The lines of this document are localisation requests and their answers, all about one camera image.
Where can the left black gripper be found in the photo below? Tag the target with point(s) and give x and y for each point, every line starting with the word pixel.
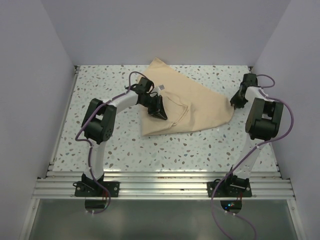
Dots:
pixel 158 110

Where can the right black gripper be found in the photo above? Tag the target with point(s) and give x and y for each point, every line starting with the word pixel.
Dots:
pixel 237 104

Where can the beige cloth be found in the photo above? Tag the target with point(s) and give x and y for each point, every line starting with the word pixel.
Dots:
pixel 189 106

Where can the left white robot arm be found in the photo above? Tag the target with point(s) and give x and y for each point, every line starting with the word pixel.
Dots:
pixel 99 120

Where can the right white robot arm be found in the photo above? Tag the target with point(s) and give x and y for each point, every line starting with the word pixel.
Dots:
pixel 262 125

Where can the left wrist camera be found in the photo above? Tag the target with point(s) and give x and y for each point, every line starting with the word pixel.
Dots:
pixel 158 89

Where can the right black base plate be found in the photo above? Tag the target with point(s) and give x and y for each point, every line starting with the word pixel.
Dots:
pixel 227 191

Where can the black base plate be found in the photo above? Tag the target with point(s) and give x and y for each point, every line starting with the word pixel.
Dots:
pixel 227 191
pixel 91 189

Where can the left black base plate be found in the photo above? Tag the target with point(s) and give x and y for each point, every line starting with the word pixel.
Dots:
pixel 91 189

